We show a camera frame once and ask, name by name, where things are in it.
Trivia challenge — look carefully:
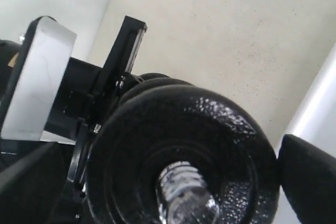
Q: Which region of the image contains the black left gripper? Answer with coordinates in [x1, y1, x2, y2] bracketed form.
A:
[45, 16, 147, 223]

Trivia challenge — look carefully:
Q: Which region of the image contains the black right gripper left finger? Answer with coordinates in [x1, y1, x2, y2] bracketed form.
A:
[1, 140, 67, 223]

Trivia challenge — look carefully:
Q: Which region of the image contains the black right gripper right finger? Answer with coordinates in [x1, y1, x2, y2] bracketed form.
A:
[277, 134, 335, 223]

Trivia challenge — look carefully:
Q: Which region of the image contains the black weight plate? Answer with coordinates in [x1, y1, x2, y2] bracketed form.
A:
[118, 73, 192, 106]
[86, 85, 280, 223]

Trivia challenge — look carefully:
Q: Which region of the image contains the chrome threaded dumbbell bar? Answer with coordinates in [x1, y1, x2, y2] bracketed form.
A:
[155, 161, 219, 224]

